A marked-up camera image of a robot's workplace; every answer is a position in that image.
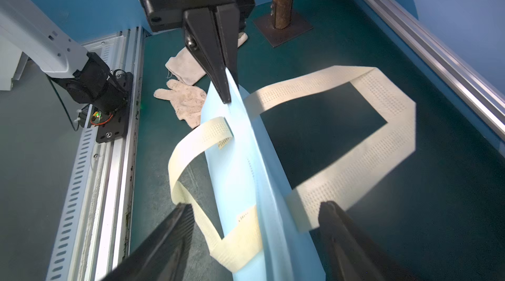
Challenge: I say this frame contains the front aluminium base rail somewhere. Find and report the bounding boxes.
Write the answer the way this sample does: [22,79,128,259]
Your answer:
[46,27,148,280]

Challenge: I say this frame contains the light blue delivery bag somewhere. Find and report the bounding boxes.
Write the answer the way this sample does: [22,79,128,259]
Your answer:
[167,65,417,281]

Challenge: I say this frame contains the left green controller board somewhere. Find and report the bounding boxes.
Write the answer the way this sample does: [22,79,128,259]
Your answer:
[79,110,114,128]

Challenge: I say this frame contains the dark metal tree base plate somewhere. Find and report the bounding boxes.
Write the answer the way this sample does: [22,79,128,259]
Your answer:
[253,10,313,48]

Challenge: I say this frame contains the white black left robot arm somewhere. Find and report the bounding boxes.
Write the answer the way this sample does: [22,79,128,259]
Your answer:
[1,0,255,114]

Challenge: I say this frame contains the rear aluminium frame rail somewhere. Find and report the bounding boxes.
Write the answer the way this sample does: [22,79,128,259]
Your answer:
[363,0,504,140]

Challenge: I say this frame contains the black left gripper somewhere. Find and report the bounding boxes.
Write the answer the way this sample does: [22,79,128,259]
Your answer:
[139,0,255,104]

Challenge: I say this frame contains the cream work glove under arm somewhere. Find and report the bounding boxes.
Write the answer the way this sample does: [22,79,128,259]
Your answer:
[164,31,249,86]

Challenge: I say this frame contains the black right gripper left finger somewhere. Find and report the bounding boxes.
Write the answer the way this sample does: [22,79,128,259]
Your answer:
[104,203,195,280]

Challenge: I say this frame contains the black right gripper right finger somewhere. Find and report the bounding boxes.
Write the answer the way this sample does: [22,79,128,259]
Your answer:
[318,201,418,280]

